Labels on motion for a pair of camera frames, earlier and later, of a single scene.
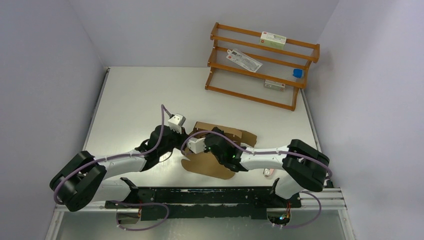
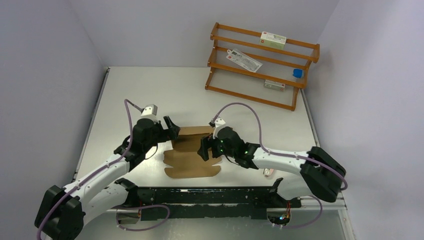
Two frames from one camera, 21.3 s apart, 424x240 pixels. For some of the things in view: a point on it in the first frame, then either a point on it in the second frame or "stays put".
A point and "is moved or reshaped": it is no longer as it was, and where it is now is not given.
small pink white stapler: (268, 172) stays put
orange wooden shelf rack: (259, 67) stays put
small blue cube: (298, 73) stays put
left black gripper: (181, 137) → (170, 133)
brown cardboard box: (203, 162) is moved or reshaped
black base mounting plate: (156, 203) stays put
